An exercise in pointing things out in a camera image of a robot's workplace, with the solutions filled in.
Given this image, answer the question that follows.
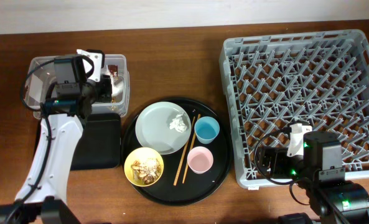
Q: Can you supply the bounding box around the brown gold snack wrapper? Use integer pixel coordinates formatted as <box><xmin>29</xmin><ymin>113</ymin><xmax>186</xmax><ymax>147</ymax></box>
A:
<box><xmin>107</xmin><ymin>65</ymin><xmax>118</xmax><ymax>81</ymax></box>

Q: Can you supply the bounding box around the grey round plate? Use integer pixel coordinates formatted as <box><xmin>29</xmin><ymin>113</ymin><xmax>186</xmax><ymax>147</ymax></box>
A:
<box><xmin>135</xmin><ymin>101</ymin><xmax>192</xmax><ymax>155</ymax></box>

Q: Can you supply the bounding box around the pink plastic cup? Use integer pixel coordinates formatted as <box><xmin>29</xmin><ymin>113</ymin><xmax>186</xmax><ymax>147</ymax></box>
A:
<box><xmin>187</xmin><ymin>146</ymin><xmax>213</xmax><ymax>174</ymax></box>

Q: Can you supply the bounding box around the light blue plastic cup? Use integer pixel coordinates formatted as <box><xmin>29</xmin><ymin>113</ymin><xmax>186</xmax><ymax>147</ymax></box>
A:
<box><xmin>194</xmin><ymin>116</ymin><xmax>220</xmax><ymax>144</ymax></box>

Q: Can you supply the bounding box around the white tissue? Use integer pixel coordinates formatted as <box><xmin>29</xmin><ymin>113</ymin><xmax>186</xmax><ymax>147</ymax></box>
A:
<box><xmin>169</xmin><ymin>113</ymin><xmax>188</xmax><ymax>133</ymax></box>

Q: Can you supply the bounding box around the yellow bowl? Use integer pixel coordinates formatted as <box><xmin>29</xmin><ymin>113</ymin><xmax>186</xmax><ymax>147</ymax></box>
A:
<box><xmin>124</xmin><ymin>147</ymin><xmax>164</xmax><ymax>187</ymax></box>

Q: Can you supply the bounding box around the wooden chopstick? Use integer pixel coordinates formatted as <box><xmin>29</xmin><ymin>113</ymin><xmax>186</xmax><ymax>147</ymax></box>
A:
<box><xmin>182</xmin><ymin>114</ymin><xmax>201</xmax><ymax>184</ymax></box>
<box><xmin>173</xmin><ymin>117</ymin><xmax>195</xmax><ymax>186</ymax></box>

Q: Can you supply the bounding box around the peanut shells and rice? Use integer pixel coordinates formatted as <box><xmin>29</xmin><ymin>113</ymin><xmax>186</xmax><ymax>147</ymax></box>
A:
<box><xmin>131</xmin><ymin>158</ymin><xmax>162</xmax><ymax>185</ymax></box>

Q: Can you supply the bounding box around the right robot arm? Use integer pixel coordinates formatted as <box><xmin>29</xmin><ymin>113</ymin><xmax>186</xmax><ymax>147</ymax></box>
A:
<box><xmin>254</xmin><ymin>131</ymin><xmax>369</xmax><ymax>223</ymax></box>

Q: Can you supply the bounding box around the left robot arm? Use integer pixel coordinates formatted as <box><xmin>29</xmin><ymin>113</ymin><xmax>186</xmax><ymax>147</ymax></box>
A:
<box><xmin>0</xmin><ymin>49</ymin><xmax>112</xmax><ymax>223</ymax></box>

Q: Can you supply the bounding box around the grey dishwasher rack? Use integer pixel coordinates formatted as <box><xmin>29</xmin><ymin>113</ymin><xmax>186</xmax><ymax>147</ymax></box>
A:
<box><xmin>219</xmin><ymin>29</ymin><xmax>369</xmax><ymax>190</ymax></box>

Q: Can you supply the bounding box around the black rectangular tray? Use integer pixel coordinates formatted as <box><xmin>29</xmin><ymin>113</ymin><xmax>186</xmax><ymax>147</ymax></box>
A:
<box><xmin>34</xmin><ymin>112</ymin><xmax>123</xmax><ymax>171</ymax></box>

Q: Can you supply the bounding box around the clear plastic storage bin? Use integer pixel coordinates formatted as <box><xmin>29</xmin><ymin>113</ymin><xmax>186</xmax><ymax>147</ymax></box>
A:
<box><xmin>24</xmin><ymin>54</ymin><xmax>130</xmax><ymax>117</ymax></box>

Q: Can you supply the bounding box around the round black serving tray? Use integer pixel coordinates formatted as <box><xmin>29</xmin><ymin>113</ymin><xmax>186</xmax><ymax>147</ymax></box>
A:
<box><xmin>133</xmin><ymin>97</ymin><xmax>233</xmax><ymax>206</ymax></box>

